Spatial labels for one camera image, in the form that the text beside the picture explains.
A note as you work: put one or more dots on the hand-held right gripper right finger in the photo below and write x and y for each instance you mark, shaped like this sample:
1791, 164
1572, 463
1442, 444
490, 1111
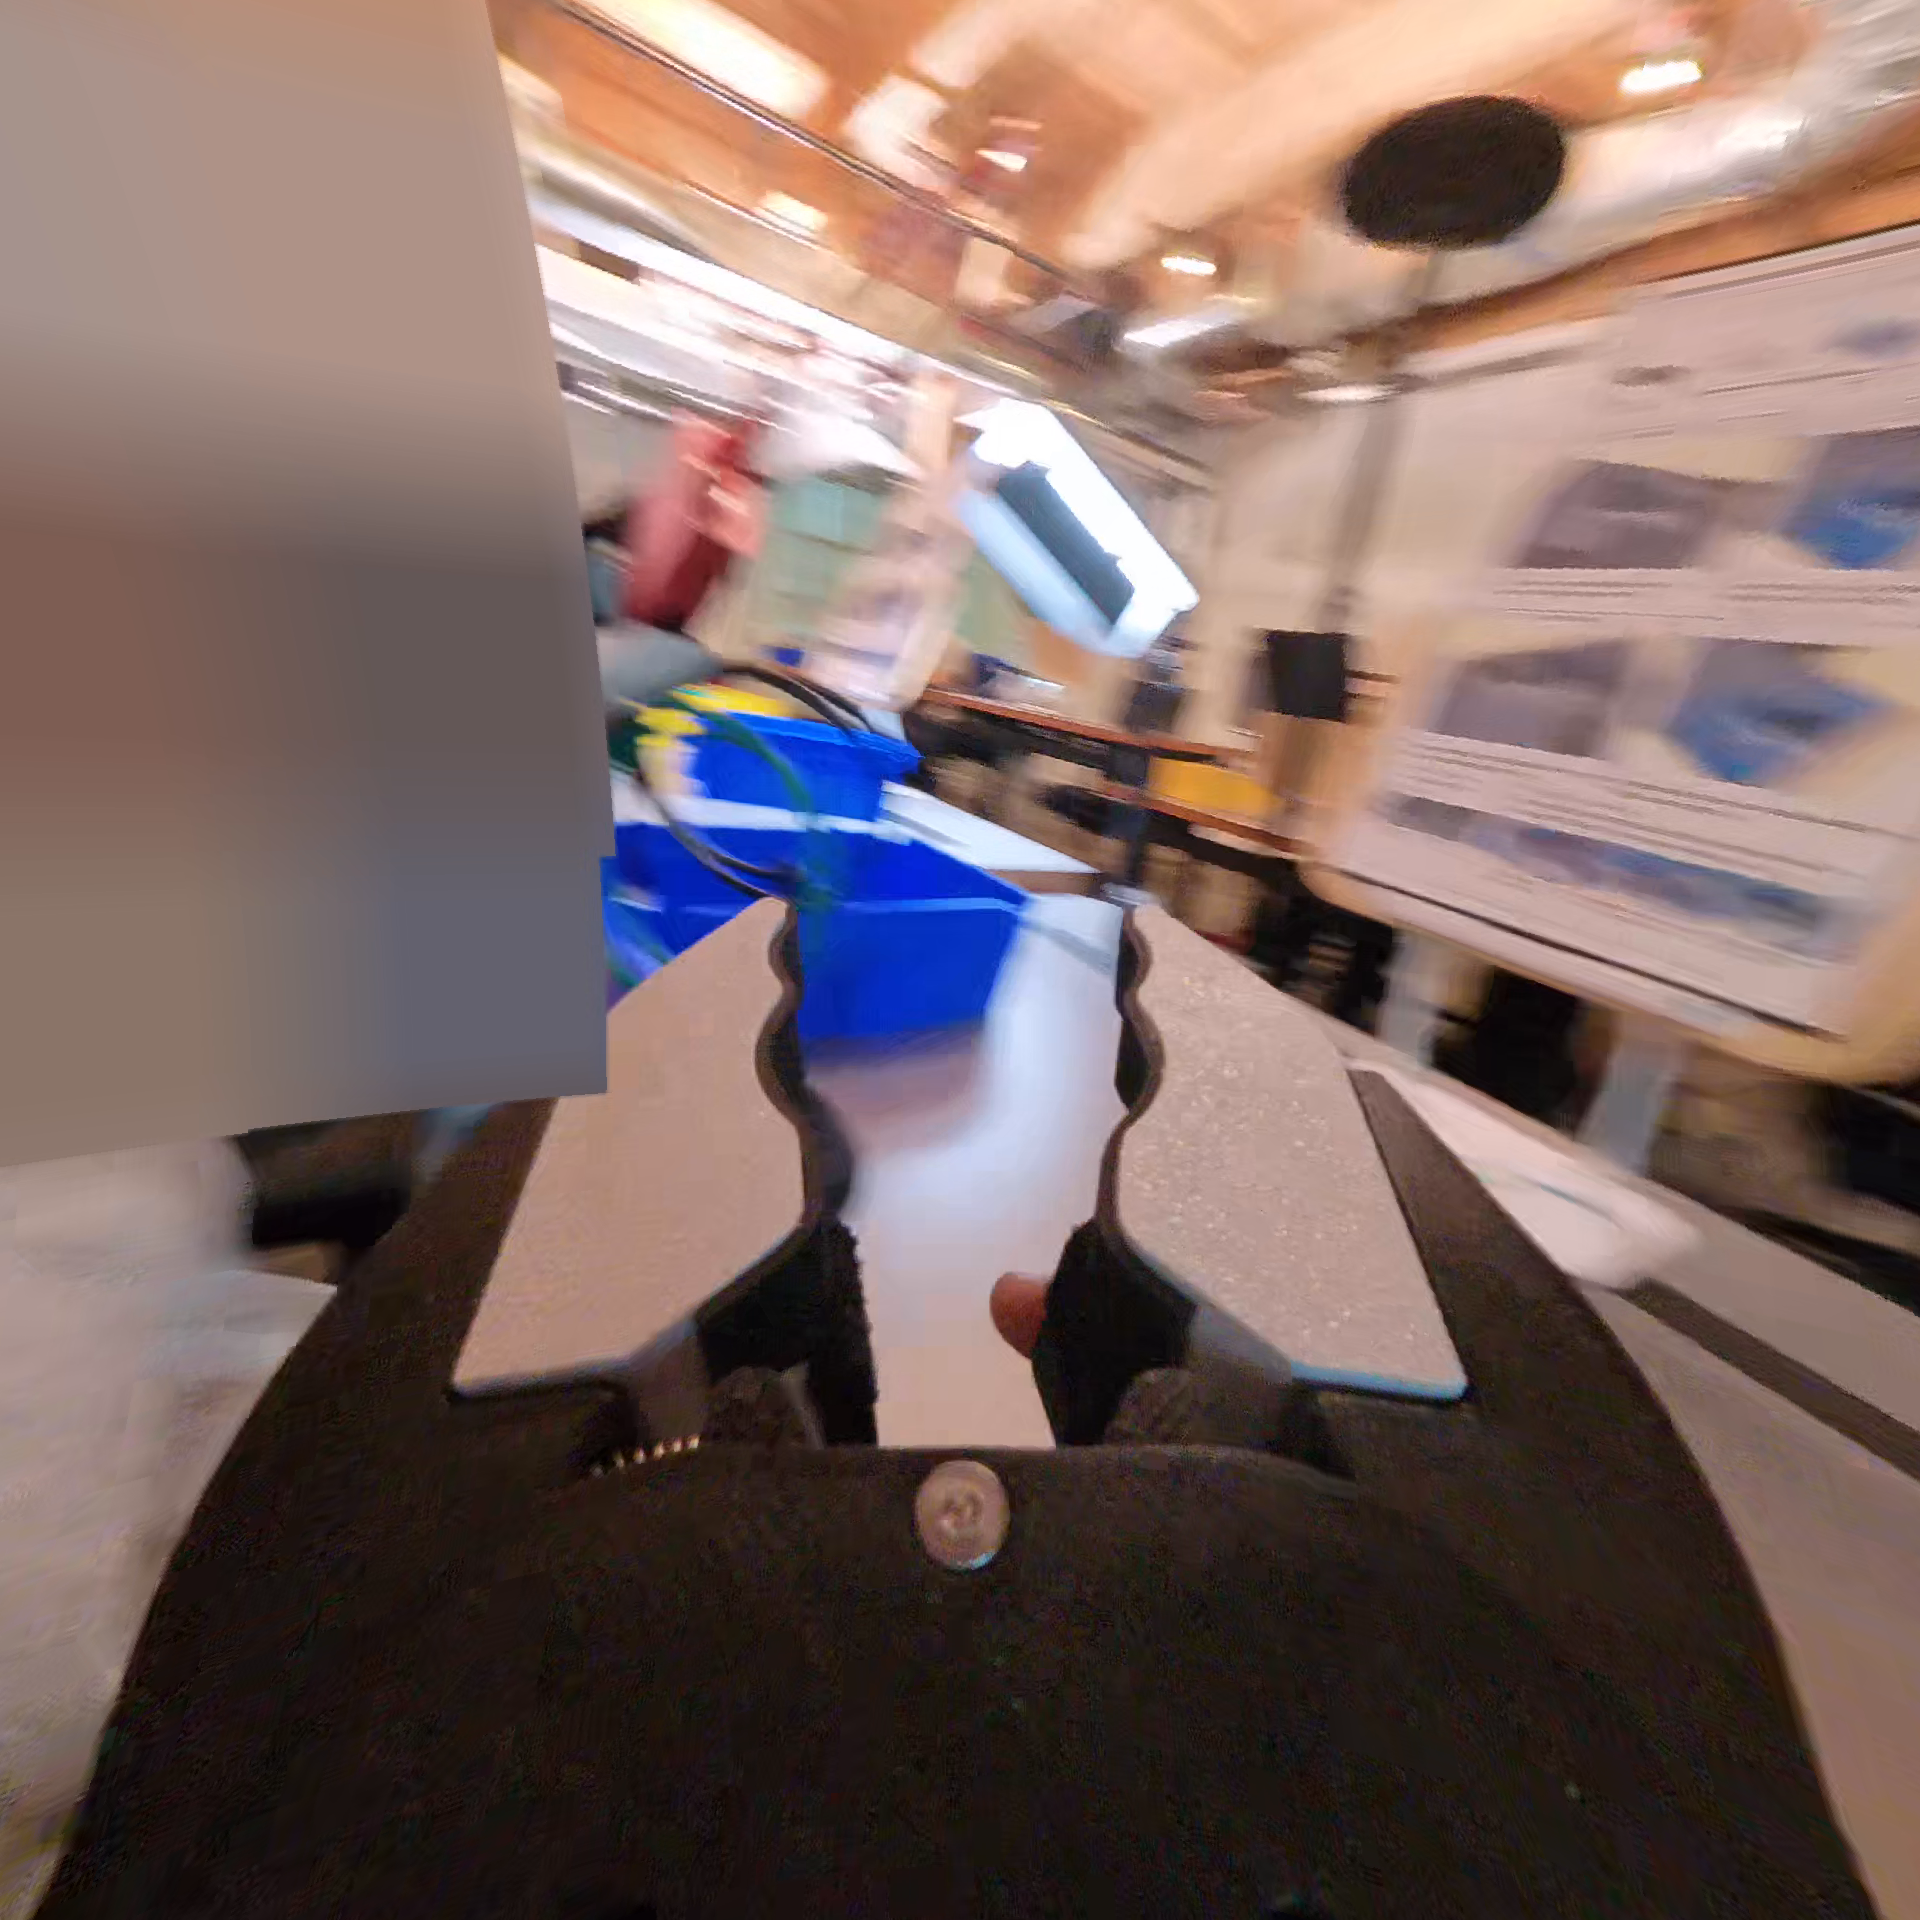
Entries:
1277, 1186

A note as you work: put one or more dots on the yellow plastic bin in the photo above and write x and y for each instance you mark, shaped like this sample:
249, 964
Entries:
690, 714

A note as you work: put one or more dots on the person's right hand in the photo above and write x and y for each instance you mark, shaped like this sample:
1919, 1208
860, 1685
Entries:
1021, 1312

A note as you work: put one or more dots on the blue plastic bin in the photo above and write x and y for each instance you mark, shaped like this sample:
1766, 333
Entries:
901, 962

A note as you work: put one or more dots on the wooden office desks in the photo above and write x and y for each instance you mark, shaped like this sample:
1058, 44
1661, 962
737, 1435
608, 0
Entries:
1050, 723

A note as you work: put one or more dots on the black round disc on stand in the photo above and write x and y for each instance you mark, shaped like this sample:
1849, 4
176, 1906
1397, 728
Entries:
1452, 173

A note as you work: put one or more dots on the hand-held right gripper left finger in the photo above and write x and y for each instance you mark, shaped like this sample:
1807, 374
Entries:
662, 1172

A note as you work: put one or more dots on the white poster board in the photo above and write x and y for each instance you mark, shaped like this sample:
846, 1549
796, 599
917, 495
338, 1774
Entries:
1650, 599

